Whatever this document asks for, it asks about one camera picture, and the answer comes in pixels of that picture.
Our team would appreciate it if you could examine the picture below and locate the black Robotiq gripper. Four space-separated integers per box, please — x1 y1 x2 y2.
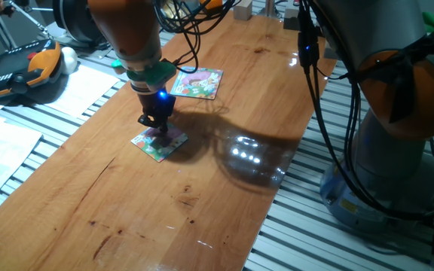
136 87 177 134

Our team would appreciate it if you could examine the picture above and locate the assembled butterfly jigsaw puzzle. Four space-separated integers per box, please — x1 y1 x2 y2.
130 124 189 163

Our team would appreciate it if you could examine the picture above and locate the butterfly puzzle tray board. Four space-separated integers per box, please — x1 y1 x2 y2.
170 66 225 101

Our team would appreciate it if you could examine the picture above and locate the white round ball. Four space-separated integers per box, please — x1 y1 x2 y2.
60 46 79 75

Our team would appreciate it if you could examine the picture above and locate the orange round object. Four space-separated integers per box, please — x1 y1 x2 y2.
200 0 224 12

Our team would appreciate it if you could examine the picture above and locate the black round device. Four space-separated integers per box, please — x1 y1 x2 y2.
52 0 105 45

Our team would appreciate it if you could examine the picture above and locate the beige small box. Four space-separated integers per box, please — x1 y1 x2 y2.
233 0 254 22

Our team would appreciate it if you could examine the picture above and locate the black orange teach pendant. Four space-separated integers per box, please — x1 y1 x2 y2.
0 38 63 101

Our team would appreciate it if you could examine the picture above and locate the grey emergency stop box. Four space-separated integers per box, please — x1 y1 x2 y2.
283 7 301 32

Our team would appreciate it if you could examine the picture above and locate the black connector blue light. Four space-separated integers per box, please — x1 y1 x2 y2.
297 0 321 73

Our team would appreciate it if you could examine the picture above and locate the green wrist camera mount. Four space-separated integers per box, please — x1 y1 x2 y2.
111 56 178 91

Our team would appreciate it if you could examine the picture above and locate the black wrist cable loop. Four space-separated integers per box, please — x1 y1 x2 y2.
151 0 237 75

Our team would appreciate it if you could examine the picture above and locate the metal post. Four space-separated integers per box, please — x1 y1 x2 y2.
258 0 283 18

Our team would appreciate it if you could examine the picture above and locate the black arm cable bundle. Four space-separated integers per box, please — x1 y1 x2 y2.
302 59 434 223

